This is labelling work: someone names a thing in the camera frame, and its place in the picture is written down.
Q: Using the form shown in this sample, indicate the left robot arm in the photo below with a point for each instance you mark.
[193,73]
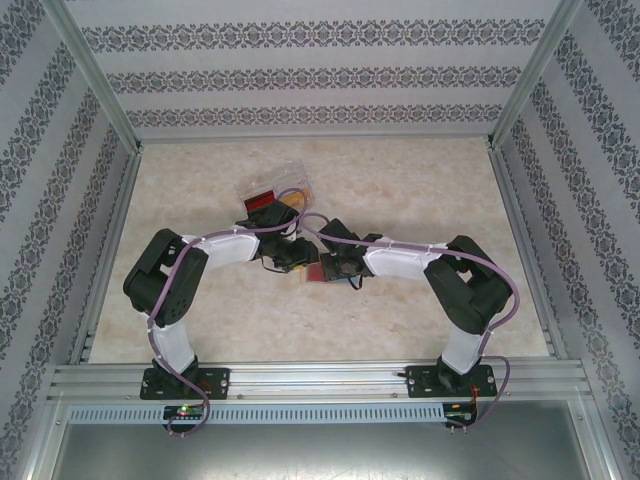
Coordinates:
[172,350]

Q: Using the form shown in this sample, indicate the beige card holder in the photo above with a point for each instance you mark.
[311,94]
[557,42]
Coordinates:
[303,276]

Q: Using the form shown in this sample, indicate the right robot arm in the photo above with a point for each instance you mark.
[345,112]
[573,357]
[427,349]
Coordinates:
[462,350]

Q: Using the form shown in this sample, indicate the aluminium frame rail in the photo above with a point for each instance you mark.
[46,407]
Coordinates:
[315,137]
[515,220]
[111,250]

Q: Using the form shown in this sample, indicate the clear plastic box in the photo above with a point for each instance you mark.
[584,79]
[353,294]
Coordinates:
[272,180]

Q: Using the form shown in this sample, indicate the gold plastic card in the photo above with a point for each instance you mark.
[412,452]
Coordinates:
[310,194]

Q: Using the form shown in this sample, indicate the wide aluminium mounting rail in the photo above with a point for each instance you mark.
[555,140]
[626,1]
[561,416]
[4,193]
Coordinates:
[320,382]

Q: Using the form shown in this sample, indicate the small circuit board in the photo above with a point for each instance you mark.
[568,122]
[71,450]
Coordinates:
[180,413]
[460,415]

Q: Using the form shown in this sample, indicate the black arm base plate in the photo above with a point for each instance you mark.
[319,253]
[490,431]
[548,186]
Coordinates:
[217,382]
[420,382]

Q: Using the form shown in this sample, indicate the grey metal panel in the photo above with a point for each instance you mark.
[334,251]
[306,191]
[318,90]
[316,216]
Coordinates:
[320,455]

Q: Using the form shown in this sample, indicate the aluminium frame post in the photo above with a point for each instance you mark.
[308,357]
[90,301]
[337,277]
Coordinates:
[45,440]
[600,440]
[530,75]
[101,75]

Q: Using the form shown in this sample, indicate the red plastic card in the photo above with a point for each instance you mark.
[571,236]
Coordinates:
[316,275]
[260,202]

